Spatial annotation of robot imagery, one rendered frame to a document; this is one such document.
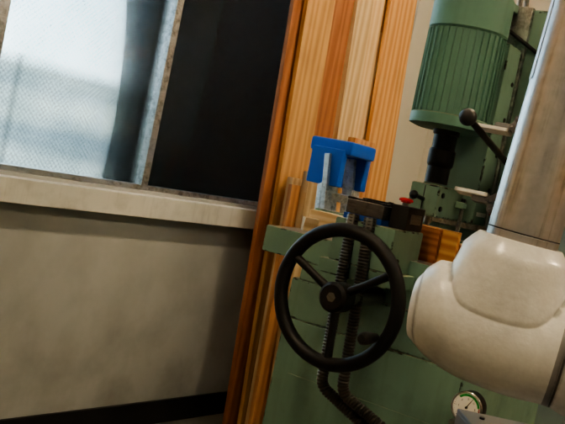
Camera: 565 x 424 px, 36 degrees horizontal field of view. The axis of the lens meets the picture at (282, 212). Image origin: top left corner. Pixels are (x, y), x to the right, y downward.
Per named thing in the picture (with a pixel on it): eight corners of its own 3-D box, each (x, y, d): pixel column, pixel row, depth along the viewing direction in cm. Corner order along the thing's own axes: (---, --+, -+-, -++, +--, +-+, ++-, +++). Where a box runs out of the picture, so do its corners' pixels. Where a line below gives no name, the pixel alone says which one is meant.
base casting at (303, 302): (282, 315, 199) (290, 275, 198) (394, 310, 247) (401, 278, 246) (467, 373, 174) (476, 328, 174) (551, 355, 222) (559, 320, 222)
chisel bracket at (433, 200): (403, 217, 197) (411, 180, 196) (429, 221, 208) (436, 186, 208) (434, 224, 193) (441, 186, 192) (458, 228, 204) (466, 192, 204)
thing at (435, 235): (368, 247, 196) (375, 214, 196) (372, 247, 197) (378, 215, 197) (433, 263, 187) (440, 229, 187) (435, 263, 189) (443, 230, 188)
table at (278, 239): (235, 247, 195) (241, 221, 195) (308, 252, 221) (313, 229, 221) (494, 319, 162) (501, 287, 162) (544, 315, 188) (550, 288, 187)
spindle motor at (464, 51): (395, 119, 195) (425, -20, 194) (427, 130, 210) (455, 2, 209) (468, 130, 186) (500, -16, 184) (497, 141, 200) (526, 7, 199)
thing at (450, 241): (368, 246, 198) (376, 214, 197) (372, 246, 199) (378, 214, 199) (451, 267, 187) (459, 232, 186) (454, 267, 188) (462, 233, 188)
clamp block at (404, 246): (325, 257, 183) (335, 214, 182) (356, 259, 194) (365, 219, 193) (388, 274, 175) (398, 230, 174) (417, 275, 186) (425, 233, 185)
